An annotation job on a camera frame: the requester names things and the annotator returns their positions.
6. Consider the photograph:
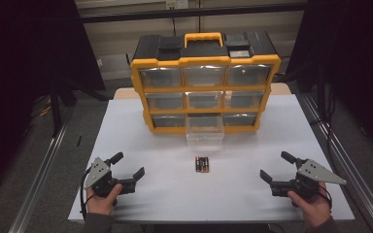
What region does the black metal stand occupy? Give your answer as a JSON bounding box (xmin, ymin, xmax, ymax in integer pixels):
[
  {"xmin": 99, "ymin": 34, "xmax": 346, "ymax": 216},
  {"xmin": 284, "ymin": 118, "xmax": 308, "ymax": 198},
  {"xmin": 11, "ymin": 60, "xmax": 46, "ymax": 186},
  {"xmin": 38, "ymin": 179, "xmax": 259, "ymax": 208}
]
[{"xmin": 47, "ymin": 76, "xmax": 79, "ymax": 138}]

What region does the person's right hand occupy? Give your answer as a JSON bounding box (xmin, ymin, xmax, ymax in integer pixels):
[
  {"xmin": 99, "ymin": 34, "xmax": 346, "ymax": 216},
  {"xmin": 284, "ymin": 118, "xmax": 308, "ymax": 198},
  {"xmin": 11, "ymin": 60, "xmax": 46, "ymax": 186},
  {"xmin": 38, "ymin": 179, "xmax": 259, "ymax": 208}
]
[{"xmin": 287, "ymin": 181, "xmax": 333, "ymax": 230}]

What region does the yellow black organizer cabinet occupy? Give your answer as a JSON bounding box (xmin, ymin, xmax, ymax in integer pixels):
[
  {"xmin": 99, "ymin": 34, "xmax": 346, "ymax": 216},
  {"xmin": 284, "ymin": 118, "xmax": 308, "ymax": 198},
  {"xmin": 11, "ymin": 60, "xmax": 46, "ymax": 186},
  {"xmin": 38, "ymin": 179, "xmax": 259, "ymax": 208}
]
[{"xmin": 130, "ymin": 31, "xmax": 282, "ymax": 135}]

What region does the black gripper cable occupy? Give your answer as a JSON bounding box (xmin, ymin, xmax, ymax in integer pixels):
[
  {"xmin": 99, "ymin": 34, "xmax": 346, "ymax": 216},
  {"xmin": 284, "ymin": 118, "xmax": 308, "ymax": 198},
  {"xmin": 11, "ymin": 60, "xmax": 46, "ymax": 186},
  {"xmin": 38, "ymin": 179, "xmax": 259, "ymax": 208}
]
[
  {"xmin": 317, "ymin": 185, "xmax": 333, "ymax": 210},
  {"xmin": 80, "ymin": 166, "xmax": 93, "ymax": 221}
]

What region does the black horizontal bar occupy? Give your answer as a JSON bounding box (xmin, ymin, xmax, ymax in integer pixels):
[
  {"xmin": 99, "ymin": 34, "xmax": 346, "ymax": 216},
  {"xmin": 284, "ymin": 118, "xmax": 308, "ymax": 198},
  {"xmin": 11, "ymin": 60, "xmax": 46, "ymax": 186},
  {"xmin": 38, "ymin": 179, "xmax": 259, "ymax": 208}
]
[{"xmin": 79, "ymin": 2, "xmax": 308, "ymax": 24}]

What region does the aluminium floor rail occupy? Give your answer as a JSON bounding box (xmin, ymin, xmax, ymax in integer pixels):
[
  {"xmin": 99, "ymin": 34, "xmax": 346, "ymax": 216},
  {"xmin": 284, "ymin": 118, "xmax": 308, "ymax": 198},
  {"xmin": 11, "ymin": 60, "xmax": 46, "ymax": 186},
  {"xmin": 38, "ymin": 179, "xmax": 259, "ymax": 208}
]
[
  {"xmin": 8, "ymin": 124, "xmax": 70, "ymax": 233},
  {"xmin": 299, "ymin": 93, "xmax": 373, "ymax": 233}
]

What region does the black wall cable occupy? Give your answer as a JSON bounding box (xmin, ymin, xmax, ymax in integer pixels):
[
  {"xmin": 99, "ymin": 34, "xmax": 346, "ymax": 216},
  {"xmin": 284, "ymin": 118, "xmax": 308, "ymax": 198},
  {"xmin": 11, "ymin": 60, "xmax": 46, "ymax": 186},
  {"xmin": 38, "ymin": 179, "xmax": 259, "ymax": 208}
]
[
  {"xmin": 197, "ymin": 0, "xmax": 203, "ymax": 33},
  {"xmin": 170, "ymin": 8, "xmax": 178, "ymax": 37}
]

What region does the white wall outlet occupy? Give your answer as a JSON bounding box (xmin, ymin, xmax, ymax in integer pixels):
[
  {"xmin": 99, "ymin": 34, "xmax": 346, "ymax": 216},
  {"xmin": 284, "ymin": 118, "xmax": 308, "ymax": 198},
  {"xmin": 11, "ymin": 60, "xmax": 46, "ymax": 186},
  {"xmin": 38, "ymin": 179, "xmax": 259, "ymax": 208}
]
[{"xmin": 165, "ymin": 0, "xmax": 189, "ymax": 10}]

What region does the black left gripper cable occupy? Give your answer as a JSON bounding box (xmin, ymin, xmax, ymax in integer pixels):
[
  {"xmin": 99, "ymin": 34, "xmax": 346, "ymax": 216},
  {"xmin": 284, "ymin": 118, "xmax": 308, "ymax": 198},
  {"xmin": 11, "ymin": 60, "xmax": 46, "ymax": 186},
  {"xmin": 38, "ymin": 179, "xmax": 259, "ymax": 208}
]
[{"xmin": 80, "ymin": 166, "xmax": 93, "ymax": 221}]

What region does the clear plastic drawer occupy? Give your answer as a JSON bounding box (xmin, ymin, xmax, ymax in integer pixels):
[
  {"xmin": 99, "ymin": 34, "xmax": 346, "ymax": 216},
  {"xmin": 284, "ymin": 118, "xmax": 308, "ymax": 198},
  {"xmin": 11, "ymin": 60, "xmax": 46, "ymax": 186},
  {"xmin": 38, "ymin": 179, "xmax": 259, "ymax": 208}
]
[{"xmin": 185, "ymin": 115, "xmax": 225, "ymax": 151}]

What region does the yellow floor cable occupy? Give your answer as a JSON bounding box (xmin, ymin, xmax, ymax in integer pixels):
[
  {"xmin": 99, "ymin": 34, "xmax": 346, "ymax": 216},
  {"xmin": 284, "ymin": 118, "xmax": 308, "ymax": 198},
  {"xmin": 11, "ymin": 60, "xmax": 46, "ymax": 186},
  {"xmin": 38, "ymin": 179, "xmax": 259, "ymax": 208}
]
[{"xmin": 37, "ymin": 96, "xmax": 53, "ymax": 118}]

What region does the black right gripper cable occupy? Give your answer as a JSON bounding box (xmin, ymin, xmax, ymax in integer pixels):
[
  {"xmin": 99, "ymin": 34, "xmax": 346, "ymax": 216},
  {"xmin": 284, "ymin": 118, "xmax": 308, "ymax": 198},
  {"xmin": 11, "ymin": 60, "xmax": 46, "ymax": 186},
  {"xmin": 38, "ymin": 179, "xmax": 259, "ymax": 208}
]
[{"xmin": 317, "ymin": 185, "xmax": 333, "ymax": 210}]

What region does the grid of clear organizer drawers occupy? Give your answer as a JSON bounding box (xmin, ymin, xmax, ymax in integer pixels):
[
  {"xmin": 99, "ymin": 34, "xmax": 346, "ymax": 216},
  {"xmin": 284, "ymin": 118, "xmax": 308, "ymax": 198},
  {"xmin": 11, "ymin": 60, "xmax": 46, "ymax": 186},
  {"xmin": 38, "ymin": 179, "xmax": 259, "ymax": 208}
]
[{"xmin": 139, "ymin": 64, "xmax": 272, "ymax": 128}]

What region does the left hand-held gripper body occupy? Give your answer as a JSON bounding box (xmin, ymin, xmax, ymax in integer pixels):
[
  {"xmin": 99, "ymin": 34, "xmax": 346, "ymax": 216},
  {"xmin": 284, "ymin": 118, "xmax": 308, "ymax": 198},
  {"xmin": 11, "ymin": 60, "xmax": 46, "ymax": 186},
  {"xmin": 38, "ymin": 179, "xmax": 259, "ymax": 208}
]
[{"xmin": 84, "ymin": 156, "xmax": 137, "ymax": 199}]

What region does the person's left hand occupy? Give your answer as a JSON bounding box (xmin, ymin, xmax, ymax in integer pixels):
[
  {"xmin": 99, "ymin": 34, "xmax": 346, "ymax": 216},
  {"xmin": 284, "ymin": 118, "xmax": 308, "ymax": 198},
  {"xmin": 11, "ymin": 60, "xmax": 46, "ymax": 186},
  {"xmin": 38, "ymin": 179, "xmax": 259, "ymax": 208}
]
[{"xmin": 85, "ymin": 183, "xmax": 124, "ymax": 216}]

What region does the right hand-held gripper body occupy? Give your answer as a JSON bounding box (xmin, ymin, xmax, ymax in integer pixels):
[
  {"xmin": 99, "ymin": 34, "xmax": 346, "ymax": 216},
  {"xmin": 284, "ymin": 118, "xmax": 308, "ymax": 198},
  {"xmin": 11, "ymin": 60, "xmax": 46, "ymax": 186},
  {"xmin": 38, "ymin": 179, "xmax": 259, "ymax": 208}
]
[{"xmin": 270, "ymin": 158, "xmax": 348, "ymax": 199}]

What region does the black curtain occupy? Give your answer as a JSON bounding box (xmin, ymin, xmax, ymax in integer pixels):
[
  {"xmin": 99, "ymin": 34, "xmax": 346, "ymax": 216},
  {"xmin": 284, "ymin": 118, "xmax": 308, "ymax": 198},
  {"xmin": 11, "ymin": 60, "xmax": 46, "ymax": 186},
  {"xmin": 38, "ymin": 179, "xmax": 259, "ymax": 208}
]
[
  {"xmin": 286, "ymin": 0, "xmax": 373, "ymax": 161},
  {"xmin": 0, "ymin": 0, "xmax": 107, "ymax": 198}
]

